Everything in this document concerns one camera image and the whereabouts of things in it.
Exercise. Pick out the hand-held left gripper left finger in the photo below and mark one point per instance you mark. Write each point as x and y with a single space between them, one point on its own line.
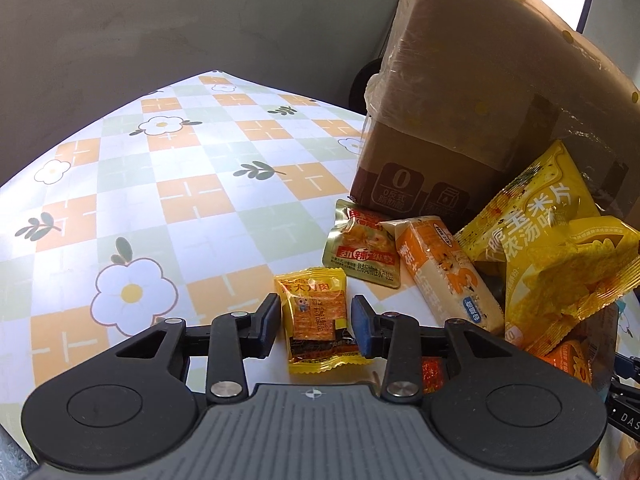
270 322

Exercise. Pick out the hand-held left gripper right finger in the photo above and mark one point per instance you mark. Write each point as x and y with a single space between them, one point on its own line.
362 330

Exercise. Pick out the small yellow snack packet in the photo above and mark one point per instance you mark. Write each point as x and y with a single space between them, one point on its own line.
312 310

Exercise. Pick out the orange snack packet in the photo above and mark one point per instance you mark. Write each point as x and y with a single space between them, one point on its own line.
570 360

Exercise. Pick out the large yellow corn chip bag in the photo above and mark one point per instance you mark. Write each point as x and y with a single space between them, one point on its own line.
530 210

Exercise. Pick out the plastic-lined cardboard box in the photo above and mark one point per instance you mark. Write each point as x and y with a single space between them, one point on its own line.
475 85

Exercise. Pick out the gold green snack packet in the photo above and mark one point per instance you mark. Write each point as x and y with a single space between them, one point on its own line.
360 250

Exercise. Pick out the small red snack packet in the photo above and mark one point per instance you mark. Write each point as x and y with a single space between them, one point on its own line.
433 375

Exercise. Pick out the orange white biscuit packet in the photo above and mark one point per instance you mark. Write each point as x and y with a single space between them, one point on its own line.
445 270

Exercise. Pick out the yellow chip bag with picture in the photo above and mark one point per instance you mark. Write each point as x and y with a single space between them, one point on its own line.
575 280

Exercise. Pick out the black exercise bike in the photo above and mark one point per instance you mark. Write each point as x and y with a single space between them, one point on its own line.
362 85

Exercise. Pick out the black window frame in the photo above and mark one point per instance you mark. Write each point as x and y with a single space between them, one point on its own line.
587 0

